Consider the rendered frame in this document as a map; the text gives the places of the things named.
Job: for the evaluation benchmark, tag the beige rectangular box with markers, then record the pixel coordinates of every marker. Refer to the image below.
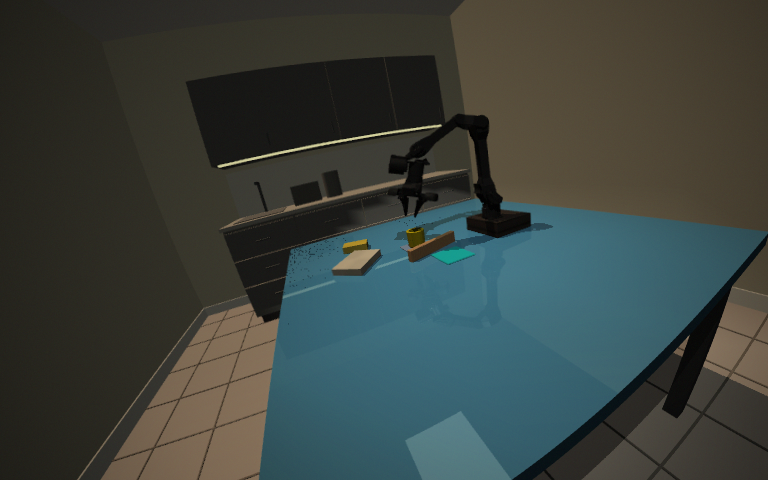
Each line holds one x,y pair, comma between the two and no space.
357,263

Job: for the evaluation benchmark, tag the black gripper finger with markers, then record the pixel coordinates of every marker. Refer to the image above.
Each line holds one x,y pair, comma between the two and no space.
419,204
405,202

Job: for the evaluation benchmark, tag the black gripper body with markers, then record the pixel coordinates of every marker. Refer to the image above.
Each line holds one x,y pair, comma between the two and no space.
422,196

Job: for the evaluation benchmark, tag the orange wooden bar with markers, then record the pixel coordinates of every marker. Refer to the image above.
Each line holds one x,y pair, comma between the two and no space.
430,246

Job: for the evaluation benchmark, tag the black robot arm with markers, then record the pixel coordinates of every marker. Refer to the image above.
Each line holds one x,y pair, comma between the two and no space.
485,188

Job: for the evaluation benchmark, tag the yellow rectangular block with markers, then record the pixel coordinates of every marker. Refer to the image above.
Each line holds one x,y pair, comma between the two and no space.
356,245

